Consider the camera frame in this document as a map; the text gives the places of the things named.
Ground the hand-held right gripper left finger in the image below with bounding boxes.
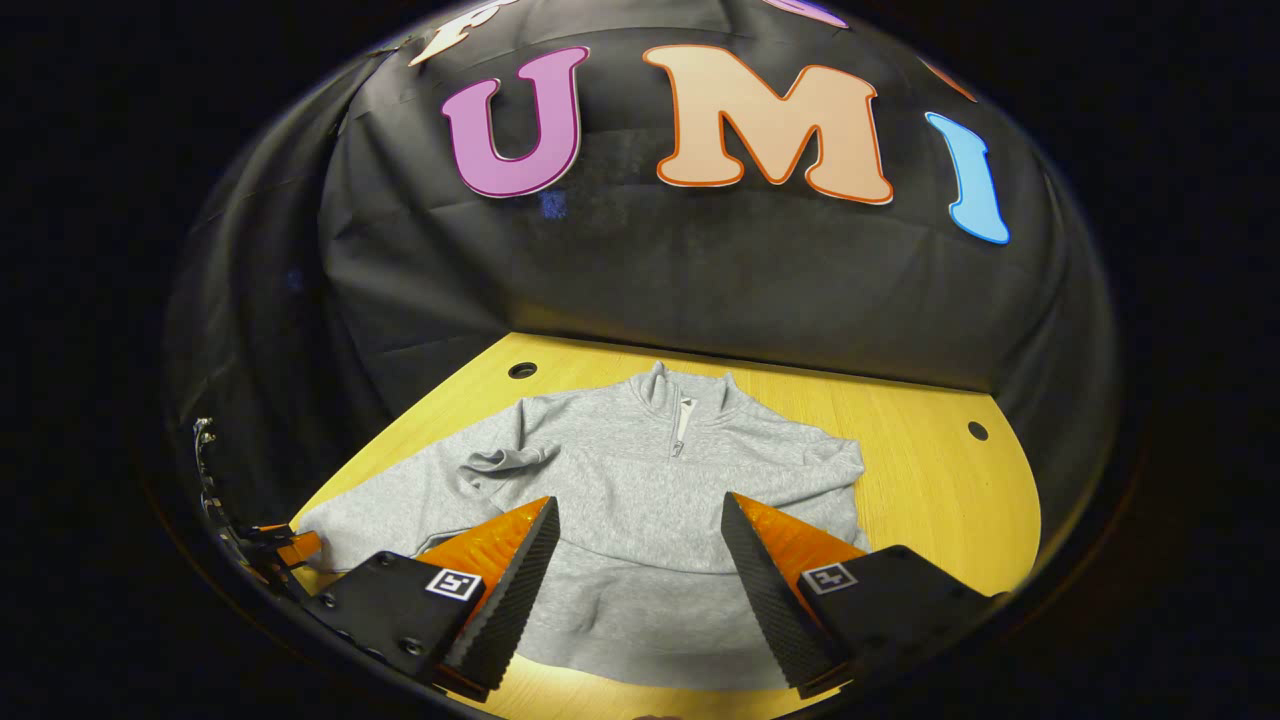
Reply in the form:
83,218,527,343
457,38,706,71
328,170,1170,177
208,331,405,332
300,495,561,701

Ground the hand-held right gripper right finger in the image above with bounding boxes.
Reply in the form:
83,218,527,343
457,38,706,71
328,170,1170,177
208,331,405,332
720,490,1009,699

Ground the grey zip-neck sweatshirt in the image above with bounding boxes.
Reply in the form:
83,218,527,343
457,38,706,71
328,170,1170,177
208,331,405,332
295,360,871,691

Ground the black backdrop cloth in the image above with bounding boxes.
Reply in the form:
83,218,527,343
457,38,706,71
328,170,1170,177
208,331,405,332
165,0,1116,531

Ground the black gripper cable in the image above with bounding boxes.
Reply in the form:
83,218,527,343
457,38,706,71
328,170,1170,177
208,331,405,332
193,417,251,543

